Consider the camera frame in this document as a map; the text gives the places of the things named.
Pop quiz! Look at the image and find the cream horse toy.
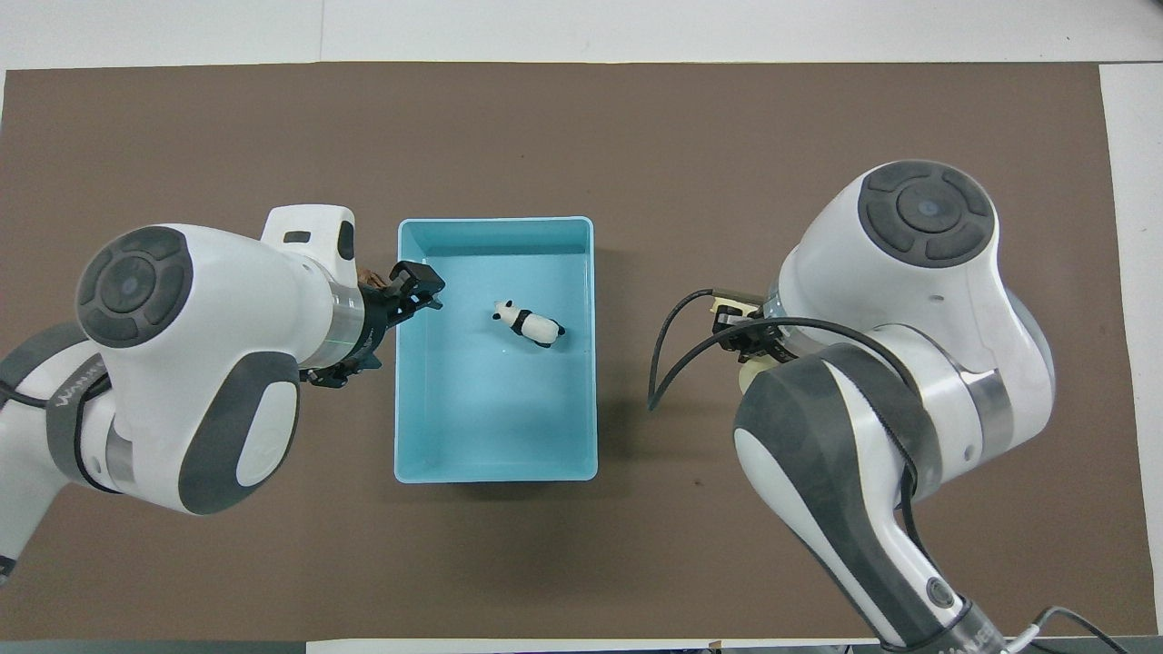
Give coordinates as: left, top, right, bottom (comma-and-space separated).
711, 288, 784, 393

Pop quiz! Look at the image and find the black and white panda toy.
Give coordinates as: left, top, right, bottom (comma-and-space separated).
492, 300, 566, 349

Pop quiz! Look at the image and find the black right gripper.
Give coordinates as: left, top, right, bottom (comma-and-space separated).
714, 306, 792, 364

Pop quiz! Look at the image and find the light blue storage box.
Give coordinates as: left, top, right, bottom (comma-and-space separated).
393, 216, 599, 484

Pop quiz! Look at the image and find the brown table mat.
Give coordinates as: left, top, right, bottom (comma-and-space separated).
0, 62, 1157, 641

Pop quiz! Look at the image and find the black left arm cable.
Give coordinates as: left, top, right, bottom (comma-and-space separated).
0, 359, 124, 496

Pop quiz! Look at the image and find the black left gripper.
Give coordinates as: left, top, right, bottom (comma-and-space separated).
307, 260, 447, 391

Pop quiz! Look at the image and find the thin grey cable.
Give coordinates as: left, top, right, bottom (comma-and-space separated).
995, 604, 1137, 654

